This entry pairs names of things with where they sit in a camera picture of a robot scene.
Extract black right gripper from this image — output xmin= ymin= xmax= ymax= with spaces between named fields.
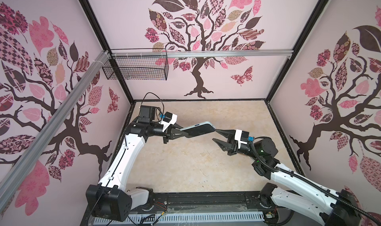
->
xmin=214 ymin=131 xmax=260 ymax=162

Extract light green phone case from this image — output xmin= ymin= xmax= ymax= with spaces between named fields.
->
xmin=180 ymin=122 xmax=216 ymax=138

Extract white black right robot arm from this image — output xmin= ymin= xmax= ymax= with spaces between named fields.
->
xmin=213 ymin=129 xmax=381 ymax=226

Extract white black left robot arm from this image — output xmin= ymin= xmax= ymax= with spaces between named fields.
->
xmin=80 ymin=106 xmax=189 ymax=226

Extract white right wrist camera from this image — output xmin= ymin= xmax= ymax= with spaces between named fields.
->
xmin=234 ymin=129 xmax=254 ymax=144

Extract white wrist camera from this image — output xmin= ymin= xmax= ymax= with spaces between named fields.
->
xmin=234 ymin=129 xmax=254 ymax=144
xmin=159 ymin=112 xmax=178 ymax=132

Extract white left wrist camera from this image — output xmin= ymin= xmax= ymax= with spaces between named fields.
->
xmin=159 ymin=112 xmax=178 ymax=132

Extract black wire basket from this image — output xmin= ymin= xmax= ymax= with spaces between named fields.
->
xmin=102 ymin=48 xmax=169 ymax=81

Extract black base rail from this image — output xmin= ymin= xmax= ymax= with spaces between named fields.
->
xmin=80 ymin=190 xmax=301 ymax=226

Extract white slotted cable duct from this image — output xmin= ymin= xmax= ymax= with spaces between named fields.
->
xmin=94 ymin=212 xmax=265 ymax=226

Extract aluminium rail back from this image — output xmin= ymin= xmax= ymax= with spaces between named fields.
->
xmin=110 ymin=48 xmax=294 ymax=58

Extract aluminium rail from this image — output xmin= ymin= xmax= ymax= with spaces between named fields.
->
xmin=1 ymin=50 xmax=110 ymax=210
xmin=110 ymin=48 xmax=294 ymax=58

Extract black corner frame post left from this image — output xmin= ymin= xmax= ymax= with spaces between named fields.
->
xmin=78 ymin=0 xmax=135 ymax=105

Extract black corner frame post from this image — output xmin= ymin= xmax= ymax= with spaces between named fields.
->
xmin=78 ymin=0 xmax=135 ymax=105
xmin=266 ymin=0 xmax=330 ymax=104

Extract aluminium rail left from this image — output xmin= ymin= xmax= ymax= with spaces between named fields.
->
xmin=1 ymin=50 xmax=110 ymax=210

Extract black corner frame post right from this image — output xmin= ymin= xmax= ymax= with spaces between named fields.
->
xmin=266 ymin=0 xmax=330 ymax=104

